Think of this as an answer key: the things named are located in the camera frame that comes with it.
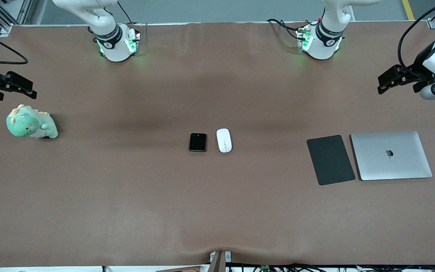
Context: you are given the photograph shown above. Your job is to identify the black right base cable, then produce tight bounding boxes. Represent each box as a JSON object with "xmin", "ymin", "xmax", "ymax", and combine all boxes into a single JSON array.
[{"xmin": 117, "ymin": 0, "xmax": 133, "ymax": 25}]

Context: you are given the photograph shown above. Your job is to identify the white computer mouse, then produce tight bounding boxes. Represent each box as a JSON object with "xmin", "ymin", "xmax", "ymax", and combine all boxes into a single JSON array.
[{"xmin": 216, "ymin": 128, "xmax": 233, "ymax": 153}]

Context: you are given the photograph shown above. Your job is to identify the silver laptop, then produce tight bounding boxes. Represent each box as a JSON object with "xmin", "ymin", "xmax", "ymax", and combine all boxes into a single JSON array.
[{"xmin": 350, "ymin": 131, "xmax": 433, "ymax": 181}]

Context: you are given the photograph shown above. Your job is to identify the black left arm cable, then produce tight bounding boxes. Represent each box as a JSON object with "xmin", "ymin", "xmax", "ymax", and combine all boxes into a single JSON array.
[{"xmin": 398, "ymin": 0, "xmax": 435, "ymax": 76}]

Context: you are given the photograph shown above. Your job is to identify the green dinosaur plush toy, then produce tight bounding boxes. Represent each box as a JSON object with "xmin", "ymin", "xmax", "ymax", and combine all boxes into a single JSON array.
[{"xmin": 6, "ymin": 104, "xmax": 59, "ymax": 139}]

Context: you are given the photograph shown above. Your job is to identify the black mouse pad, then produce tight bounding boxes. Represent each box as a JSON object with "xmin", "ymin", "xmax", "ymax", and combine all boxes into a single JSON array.
[{"xmin": 307, "ymin": 135, "xmax": 356, "ymax": 186}]

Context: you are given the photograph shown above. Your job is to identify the brown table cover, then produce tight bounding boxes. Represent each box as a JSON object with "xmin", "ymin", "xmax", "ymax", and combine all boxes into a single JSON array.
[{"xmin": 0, "ymin": 21, "xmax": 435, "ymax": 267}]

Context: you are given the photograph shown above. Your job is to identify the black phone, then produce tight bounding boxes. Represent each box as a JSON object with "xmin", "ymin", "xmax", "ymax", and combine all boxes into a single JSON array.
[{"xmin": 189, "ymin": 133, "xmax": 207, "ymax": 152}]

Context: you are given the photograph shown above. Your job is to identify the grey metal table clamp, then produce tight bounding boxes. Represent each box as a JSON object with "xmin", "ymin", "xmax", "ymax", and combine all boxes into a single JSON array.
[{"xmin": 210, "ymin": 251, "xmax": 232, "ymax": 264}]

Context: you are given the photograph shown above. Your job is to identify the black left base cables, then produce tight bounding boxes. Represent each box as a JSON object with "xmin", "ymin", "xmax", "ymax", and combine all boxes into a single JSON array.
[{"xmin": 267, "ymin": 18, "xmax": 305, "ymax": 40}]

